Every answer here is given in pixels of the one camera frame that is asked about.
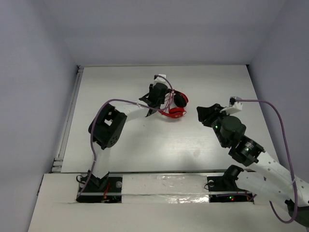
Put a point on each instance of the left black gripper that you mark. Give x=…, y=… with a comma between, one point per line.
x=149, y=101

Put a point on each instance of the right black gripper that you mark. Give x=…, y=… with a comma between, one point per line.
x=210, y=112

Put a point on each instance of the red black headphones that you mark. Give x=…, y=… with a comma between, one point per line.
x=180, y=101

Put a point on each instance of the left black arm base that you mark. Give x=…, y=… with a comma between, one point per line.
x=107, y=189

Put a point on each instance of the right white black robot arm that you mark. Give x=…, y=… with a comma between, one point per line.
x=279, y=185

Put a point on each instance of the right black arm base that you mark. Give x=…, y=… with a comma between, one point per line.
x=223, y=188

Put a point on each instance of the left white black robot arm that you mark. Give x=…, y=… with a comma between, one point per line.
x=107, y=126

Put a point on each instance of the silver foil tape strip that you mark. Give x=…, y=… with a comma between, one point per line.
x=164, y=188

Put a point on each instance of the metal side rail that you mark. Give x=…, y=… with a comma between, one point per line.
x=60, y=153

